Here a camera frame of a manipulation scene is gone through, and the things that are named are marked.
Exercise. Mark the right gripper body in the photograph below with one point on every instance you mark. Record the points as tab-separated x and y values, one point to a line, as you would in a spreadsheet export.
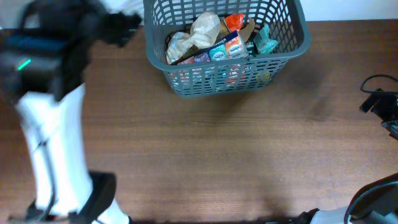
386	107

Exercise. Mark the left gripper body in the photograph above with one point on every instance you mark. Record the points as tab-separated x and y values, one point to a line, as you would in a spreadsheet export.
115	28

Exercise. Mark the clear plastic pouch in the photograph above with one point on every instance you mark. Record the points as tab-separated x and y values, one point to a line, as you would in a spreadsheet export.
203	34

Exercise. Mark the San Remo spaghetti packet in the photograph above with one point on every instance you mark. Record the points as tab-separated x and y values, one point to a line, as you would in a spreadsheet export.
229	24

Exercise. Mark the Kleenex tissue multipack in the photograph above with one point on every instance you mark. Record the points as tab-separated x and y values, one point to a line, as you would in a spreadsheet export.
228	48

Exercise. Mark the green Nescafe coffee bag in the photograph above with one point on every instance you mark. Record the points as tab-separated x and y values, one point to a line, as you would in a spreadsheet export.
250	48

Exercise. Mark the beige paper pouch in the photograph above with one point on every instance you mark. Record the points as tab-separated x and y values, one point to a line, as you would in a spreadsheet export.
246	32

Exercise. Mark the small teal white packet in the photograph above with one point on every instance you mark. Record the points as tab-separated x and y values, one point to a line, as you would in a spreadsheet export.
263	42

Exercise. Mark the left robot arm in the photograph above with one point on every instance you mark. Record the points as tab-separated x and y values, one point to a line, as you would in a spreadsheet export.
43	60

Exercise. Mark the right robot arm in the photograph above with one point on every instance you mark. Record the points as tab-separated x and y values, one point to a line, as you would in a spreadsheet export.
377	201

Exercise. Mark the dark grey plastic basket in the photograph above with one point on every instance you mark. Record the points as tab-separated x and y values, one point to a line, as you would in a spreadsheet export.
286	22

